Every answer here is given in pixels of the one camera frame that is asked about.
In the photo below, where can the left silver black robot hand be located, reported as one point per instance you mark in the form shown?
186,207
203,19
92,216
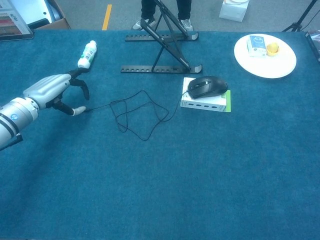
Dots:
47,90

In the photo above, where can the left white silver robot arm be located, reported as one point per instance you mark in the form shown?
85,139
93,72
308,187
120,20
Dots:
12,120

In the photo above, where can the black computer mouse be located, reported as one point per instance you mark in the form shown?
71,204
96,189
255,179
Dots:
207,87

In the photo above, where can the white plastic bottle green label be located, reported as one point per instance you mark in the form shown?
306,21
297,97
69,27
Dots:
87,53

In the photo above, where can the brown cardboard box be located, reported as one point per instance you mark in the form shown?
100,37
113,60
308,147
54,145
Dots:
58,25

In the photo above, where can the cardboard box with papers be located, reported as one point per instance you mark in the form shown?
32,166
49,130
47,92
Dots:
12,22

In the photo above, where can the white glossy panel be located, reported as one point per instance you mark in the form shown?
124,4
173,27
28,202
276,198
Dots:
30,10

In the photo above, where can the yellow floor tape strip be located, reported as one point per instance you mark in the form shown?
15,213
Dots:
107,17

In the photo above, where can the person in black trousers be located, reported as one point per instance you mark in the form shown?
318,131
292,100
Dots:
147,10

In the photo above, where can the black folding laptop stand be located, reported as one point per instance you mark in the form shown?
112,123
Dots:
195,68

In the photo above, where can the white green cardboard box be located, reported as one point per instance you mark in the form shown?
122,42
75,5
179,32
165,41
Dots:
205,105

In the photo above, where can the teal felt table cloth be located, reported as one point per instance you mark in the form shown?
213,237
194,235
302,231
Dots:
200,175

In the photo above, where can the white box on floor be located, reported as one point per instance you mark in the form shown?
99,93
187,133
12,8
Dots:
232,12

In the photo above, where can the small tissue pack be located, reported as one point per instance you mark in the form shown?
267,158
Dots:
256,45

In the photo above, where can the white round plate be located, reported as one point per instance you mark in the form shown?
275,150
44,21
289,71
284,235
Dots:
265,66

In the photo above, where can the small yellow ball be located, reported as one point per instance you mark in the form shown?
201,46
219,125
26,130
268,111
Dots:
272,48

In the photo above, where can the black tripod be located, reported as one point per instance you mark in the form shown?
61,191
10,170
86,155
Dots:
295,26

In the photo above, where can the dark flat box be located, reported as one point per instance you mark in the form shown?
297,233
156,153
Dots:
315,40

